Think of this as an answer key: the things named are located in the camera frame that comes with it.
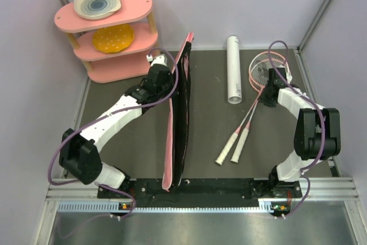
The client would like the pink badminton racket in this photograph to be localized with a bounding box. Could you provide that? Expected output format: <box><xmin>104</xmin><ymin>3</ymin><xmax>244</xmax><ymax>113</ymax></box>
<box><xmin>231</xmin><ymin>51</ymin><xmax>272</xmax><ymax>163</ymax></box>
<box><xmin>214</xmin><ymin>58</ymin><xmax>276</xmax><ymax>166</ymax></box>

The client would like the white shuttlecock tube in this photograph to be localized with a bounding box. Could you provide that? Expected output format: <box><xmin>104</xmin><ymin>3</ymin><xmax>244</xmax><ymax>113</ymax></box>
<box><xmin>227</xmin><ymin>36</ymin><xmax>242</xmax><ymax>104</ymax></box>

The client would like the pink racket bag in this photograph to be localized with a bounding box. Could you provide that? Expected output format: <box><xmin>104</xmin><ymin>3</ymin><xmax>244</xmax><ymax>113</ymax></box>
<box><xmin>162</xmin><ymin>32</ymin><xmax>194</xmax><ymax>192</ymax></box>

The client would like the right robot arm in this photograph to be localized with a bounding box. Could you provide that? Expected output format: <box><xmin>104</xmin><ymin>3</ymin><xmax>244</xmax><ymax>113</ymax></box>
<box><xmin>260</xmin><ymin>67</ymin><xmax>341</xmax><ymax>197</ymax></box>

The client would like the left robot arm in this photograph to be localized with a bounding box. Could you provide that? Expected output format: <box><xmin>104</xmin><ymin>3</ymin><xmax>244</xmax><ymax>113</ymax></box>
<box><xmin>58</xmin><ymin>63</ymin><xmax>174</xmax><ymax>197</ymax></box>

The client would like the pink three-tier wooden shelf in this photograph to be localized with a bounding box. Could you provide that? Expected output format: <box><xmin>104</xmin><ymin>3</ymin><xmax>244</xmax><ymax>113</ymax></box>
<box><xmin>54</xmin><ymin>0</ymin><xmax>158</xmax><ymax>83</ymax></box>

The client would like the yellow dotted plate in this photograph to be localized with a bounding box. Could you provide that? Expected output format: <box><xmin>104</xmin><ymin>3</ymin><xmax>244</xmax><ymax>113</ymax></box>
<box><xmin>92</xmin><ymin>24</ymin><xmax>135</xmax><ymax>54</ymax></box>

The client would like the white blue ceramic bowl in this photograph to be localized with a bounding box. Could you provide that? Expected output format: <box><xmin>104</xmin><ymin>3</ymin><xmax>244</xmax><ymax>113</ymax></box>
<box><xmin>73</xmin><ymin>0</ymin><xmax>122</xmax><ymax>20</ymax></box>

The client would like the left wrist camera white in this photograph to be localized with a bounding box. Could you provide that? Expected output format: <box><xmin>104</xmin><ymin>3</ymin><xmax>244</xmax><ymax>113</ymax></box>
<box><xmin>146</xmin><ymin>54</ymin><xmax>167</xmax><ymax>67</ymax></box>

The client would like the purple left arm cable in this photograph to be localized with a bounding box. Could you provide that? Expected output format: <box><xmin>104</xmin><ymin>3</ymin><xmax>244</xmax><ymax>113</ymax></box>
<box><xmin>47</xmin><ymin>47</ymin><xmax>180</xmax><ymax>186</ymax></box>

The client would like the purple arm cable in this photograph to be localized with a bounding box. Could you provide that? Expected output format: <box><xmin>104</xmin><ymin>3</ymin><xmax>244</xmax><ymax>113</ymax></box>
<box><xmin>47</xmin><ymin>47</ymin><xmax>180</xmax><ymax>186</ymax></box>
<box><xmin>268</xmin><ymin>40</ymin><xmax>327</xmax><ymax>217</ymax></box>

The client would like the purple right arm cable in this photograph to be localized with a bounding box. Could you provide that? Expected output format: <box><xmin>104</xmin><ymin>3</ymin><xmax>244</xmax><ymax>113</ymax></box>
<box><xmin>268</xmin><ymin>40</ymin><xmax>327</xmax><ymax>217</ymax></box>

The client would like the grey slotted cable duct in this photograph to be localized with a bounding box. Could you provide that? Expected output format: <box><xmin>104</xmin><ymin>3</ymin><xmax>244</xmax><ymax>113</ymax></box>
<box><xmin>58</xmin><ymin>200</ymin><xmax>276</xmax><ymax>214</ymax></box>

